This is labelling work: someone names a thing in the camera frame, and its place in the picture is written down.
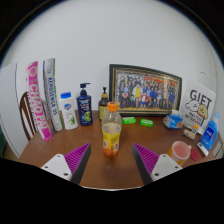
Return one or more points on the pink ceramic mug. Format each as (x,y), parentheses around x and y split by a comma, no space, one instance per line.
(180,151)

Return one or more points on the blue detergent bottle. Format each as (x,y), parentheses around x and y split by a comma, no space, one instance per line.
(209,135)

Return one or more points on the long pink box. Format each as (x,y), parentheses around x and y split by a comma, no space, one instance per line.
(37,100)

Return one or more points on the long white and blue box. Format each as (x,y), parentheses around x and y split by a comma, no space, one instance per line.
(52,95)

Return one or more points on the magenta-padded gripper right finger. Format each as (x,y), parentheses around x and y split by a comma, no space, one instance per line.
(148,160)

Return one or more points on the blue tissue pack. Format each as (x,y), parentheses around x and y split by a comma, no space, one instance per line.
(172,120)

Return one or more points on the white flat panel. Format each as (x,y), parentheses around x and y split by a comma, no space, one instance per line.
(10,106)

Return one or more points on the white paper gift bag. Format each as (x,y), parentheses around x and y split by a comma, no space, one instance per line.
(198,106)

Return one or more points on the flat round red coaster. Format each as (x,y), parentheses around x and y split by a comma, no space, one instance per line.
(195,154)

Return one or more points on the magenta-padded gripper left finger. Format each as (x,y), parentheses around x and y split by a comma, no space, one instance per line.
(75,160)

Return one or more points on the dark blue pump bottle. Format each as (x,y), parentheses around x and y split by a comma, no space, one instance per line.
(84,110)

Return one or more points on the orange-capped clear drink bottle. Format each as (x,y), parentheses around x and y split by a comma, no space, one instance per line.
(111,136)

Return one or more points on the brown pump bottle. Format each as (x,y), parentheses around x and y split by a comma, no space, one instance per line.
(102,105)

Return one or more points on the brown wooden chair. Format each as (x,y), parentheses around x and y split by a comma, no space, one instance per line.
(26,115)

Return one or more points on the small green box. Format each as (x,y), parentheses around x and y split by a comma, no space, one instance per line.
(129,120)
(146,122)

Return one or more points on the white blue-capped lotion bottle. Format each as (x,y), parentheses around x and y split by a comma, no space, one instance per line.
(68,113)

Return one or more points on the white remote control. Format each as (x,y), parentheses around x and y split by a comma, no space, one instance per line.
(202,149)

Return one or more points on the framed group photo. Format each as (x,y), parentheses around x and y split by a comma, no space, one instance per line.
(145,90)

